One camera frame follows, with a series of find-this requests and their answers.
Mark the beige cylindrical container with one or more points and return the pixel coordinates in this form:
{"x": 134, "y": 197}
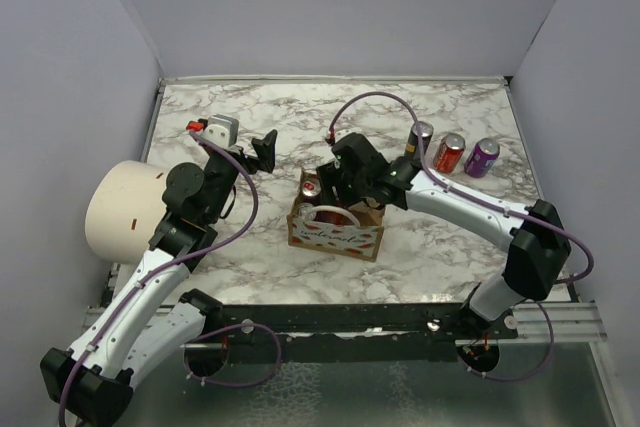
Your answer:
{"x": 124, "y": 211}

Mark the purple Fanta can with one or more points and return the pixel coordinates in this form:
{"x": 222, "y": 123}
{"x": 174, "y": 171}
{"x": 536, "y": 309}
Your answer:
{"x": 306, "y": 211}
{"x": 482, "y": 157}

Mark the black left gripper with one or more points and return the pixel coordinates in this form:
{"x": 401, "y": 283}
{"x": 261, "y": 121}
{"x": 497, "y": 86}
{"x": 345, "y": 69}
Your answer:
{"x": 265, "y": 150}

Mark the black mounting rail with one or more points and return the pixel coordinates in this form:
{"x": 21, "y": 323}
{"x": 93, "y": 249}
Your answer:
{"x": 258, "y": 344}

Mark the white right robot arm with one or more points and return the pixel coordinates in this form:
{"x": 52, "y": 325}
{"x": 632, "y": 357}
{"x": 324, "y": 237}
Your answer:
{"x": 531, "y": 236}

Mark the aluminium frame rail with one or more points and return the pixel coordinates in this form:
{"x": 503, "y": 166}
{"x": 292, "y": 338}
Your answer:
{"x": 526, "y": 322}

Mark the black soda can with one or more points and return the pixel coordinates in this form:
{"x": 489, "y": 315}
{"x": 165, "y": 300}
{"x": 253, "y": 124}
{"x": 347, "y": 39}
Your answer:
{"x": 419, "y": 138}

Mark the red coke can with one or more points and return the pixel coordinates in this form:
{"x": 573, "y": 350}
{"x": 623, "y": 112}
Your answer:
{"x": 449, "y": 152}
{"x": 334, "y": 215}

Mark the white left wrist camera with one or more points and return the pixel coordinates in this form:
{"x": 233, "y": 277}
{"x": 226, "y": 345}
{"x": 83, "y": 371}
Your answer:
{"x": 219, "y": 129}

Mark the red tab soda can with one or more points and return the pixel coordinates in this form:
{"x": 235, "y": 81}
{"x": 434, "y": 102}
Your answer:
{"x": 310, "y": 188}

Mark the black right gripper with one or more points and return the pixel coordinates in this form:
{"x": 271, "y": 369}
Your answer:
{"x": 329, "y": 176}

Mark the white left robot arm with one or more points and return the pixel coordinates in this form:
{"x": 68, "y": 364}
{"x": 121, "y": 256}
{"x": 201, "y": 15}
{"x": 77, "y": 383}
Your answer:
{"x": 95, "y": 378}

